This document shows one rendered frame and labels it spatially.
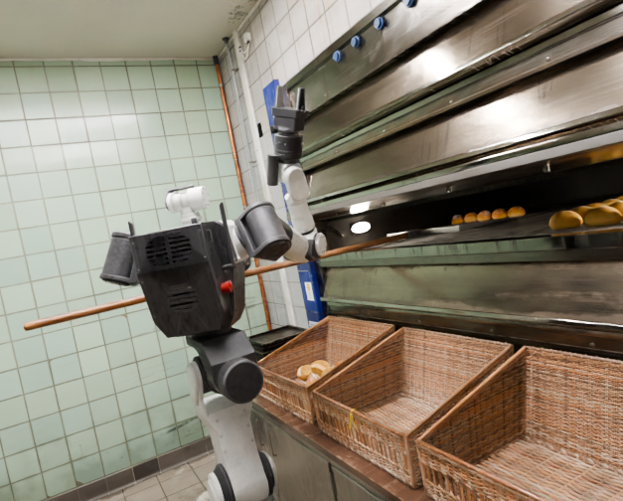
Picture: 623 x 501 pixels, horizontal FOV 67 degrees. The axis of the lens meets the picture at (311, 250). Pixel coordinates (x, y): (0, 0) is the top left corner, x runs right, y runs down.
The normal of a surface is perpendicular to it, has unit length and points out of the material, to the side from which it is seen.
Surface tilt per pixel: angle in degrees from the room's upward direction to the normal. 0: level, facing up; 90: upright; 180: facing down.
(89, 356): 90
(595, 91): 70
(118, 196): 90
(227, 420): 80
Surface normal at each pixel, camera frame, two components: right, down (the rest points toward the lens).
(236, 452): 0.44, -0.22
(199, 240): -0.12, 0.08
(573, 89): -0.88, -0.18
